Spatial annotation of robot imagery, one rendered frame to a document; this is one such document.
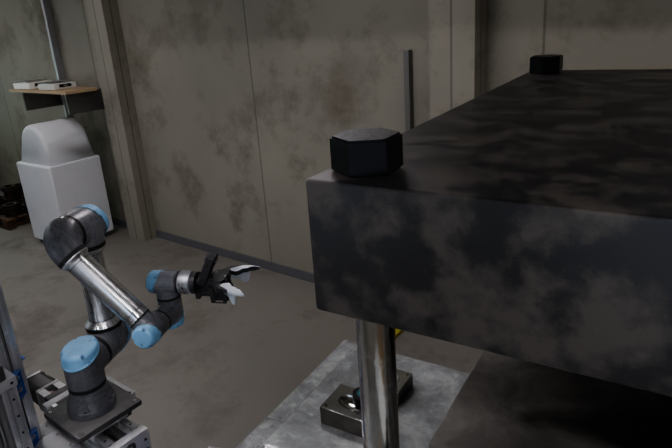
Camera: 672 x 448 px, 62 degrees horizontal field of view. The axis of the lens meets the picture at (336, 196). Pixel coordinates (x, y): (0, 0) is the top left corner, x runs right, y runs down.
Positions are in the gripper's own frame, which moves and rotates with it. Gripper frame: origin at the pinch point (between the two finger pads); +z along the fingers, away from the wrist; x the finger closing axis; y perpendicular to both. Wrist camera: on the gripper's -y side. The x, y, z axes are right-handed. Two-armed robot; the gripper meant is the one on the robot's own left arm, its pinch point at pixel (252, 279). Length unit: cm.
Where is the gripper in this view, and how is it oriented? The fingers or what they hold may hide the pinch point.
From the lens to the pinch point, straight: 176.7
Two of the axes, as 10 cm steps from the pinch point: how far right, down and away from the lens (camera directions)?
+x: -1.9, 4.4, -8.8
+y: 0.9, 9.0, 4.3
